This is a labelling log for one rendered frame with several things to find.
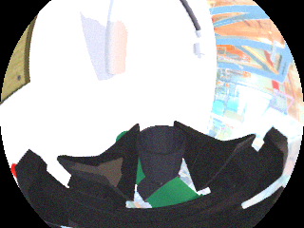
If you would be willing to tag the white short cylinder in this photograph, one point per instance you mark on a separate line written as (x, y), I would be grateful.
(199, 49)

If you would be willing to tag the green post with cap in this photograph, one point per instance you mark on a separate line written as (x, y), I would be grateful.
(174, 192)

